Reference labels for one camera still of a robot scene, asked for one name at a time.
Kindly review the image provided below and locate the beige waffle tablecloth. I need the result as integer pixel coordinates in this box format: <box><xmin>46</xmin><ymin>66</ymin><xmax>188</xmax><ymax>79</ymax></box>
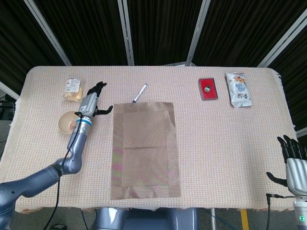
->
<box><xmin>0</xmin><ymin>66</ymin><xmax>300</xmax><ymax>214</ymax></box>

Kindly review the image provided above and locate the black left hand cable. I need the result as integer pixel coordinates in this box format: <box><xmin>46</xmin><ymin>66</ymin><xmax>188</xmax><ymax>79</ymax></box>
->
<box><xmin>43</xmin><ymin>111</ymin><xmax>83</xmax><ymax>230</ymax></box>

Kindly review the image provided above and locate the beige bowl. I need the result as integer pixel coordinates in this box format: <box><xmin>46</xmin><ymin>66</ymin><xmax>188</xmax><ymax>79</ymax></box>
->
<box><xmin>58</xmin><ymin>111</ymin><xmax>81</xmax><ymax>135</ymax></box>

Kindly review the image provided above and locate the black equipment rack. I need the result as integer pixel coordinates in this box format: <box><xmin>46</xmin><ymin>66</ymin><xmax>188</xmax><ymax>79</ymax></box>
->
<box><xmin>0</xmin><ymin>100</ymin><xmax>16</xmax><ymax>120</ymax></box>

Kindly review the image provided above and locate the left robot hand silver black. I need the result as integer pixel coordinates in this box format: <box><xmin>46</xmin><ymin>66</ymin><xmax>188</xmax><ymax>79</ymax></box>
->
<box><xmin>73</xmin><ymin>81</ymin><xmax>114</xmax><ymax>120</ymax></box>

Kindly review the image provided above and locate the clear bag of biscuits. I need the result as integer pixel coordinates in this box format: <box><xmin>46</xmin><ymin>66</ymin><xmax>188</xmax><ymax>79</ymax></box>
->
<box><xmin>62</xmin><ymin>78</ymin><xmax>86</xmax><ymax>104</ymax></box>

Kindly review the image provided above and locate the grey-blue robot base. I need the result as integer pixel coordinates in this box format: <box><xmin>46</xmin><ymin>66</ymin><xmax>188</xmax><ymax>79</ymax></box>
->
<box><xmin>95</xmin><ymin>207</ymin><xmax>199</xmax><ymax>230</ymax></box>

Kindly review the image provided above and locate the black right hand cable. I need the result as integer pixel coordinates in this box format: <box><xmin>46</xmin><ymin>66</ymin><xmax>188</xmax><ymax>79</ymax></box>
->
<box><xmin>265</xmin><ymin>193</ymin><xmax>295</xmax><ymax>230</ymax></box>

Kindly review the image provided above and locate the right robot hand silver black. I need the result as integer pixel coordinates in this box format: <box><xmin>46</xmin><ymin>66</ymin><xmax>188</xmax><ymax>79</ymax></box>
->
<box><xmin>266</xmin><ymin>135</ymin><xmax>307</xmax><ymax>196</ymax></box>

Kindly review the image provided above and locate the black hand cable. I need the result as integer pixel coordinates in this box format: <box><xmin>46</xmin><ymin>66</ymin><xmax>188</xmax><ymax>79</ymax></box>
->
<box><xmin>265</xmin><ymin>193</ymin><xmax>295</xmax><ymax>230</ymax></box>
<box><xmin>43</xmin><ymin>111</ymin><xmax>83</xmax><ymax>230</ymax></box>

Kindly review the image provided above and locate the white marker with blue cap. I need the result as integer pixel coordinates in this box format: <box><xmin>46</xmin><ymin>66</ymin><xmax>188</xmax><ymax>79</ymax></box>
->
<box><xmin>131</xmin><ymin>83</ymin><xmax>148</xmax><ymax>104</ymax></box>

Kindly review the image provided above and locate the blue floor cable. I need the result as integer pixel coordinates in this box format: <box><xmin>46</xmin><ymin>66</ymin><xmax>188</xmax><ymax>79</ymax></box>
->
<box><xmin>200</xmin><ymin>207</ymin><xmax>228</xmax><ymax>230</ymax></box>

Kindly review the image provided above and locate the white snack packet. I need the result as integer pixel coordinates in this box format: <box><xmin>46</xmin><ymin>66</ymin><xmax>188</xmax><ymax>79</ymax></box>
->
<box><xmin>224</xmin><ymin>72</ymin><xmax>253</xmax><ymax>108</ymax></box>

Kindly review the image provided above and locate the brown woven placemat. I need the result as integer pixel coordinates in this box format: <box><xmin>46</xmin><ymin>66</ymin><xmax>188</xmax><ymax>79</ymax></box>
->
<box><xmin>109</xmin><ymin>102</ymin><xmax>182</xmax><ymax>201</ymax></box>

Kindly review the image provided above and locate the red ink pad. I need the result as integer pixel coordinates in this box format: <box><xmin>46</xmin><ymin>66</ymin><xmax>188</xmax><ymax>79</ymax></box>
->
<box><xmin>198</xmin><ymin>77</ymin><xmax>219</xmax><ymax>101</ymax></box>

